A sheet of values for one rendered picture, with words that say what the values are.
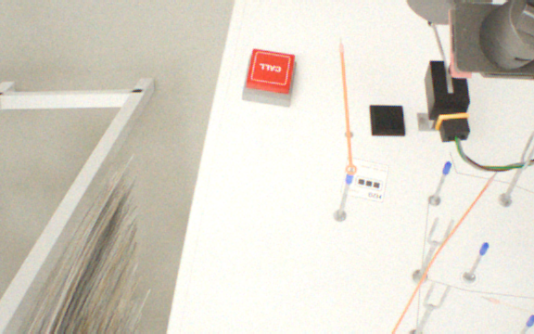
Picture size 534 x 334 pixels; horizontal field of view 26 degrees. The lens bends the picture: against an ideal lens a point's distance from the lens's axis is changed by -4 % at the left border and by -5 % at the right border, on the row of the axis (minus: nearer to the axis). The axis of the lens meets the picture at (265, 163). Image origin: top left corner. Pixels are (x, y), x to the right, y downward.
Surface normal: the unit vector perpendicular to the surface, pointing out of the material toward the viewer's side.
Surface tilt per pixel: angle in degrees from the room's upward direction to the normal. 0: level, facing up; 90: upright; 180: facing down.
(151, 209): 0
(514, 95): 50
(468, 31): 25
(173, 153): 0
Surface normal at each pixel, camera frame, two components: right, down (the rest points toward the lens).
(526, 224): 0.06, -0.49
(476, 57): 0.07, -0.07
